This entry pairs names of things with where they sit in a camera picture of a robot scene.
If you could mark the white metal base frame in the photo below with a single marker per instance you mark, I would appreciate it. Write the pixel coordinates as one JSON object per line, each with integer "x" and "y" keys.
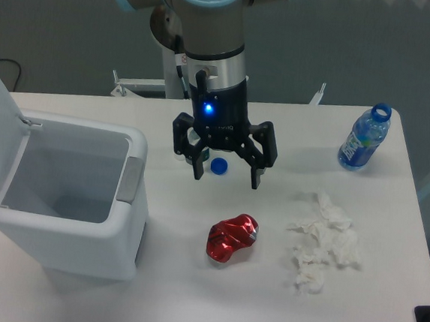
{"x": 138, "y": 86}

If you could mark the clear plastic bottle green label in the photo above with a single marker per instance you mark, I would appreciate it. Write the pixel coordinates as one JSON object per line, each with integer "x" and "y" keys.
{"x": 193, "y": 139}

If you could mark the crushed red can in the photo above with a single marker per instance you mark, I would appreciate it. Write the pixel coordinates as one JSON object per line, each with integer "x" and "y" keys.
{"x": 228, "y": 236}

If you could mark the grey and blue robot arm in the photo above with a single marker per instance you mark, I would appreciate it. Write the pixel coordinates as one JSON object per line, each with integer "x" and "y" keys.
{"x": 210, "y": 34}

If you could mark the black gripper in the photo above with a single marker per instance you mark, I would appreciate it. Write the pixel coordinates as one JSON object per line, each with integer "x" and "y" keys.
{"x": 221, "y": 121}

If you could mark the blue plastic water bottle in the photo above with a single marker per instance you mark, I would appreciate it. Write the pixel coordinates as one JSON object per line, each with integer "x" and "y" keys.
{"x": 367, "y": 133}

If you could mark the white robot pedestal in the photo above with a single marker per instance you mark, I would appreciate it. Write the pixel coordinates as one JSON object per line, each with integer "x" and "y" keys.
{"x": 166, "y": 28}

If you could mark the crumpled white tissue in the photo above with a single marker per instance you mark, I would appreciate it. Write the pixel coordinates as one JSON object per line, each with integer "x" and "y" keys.
{"x": 336, "y": 242}

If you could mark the white bottle cap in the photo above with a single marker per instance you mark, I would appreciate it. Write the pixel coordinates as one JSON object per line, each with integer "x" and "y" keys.
{"x": 179, "y": 157}

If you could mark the white trash bin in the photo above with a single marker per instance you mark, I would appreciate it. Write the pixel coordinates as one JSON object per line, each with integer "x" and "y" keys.
{"x": 72, "y": 191}

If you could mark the blue bottle cap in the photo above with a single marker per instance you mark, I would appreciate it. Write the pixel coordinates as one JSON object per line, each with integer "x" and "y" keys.
{"x": 219, "y": 166}

